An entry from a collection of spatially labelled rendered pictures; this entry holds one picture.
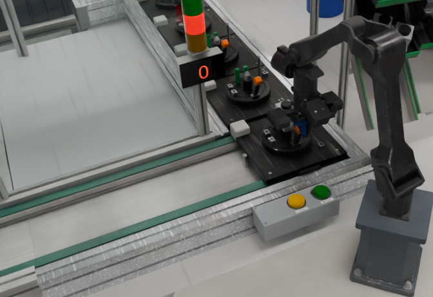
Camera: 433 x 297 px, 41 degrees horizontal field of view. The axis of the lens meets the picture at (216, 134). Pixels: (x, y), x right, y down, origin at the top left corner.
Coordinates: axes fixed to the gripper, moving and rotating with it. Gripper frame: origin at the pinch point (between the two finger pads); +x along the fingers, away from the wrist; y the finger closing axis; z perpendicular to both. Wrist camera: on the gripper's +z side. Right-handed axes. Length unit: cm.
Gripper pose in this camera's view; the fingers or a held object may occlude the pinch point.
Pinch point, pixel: (304, 126)
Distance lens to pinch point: 146.9
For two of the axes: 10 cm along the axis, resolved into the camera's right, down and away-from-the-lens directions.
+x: 0.8, 7.8, 6.2
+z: 3.7, 5.5, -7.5
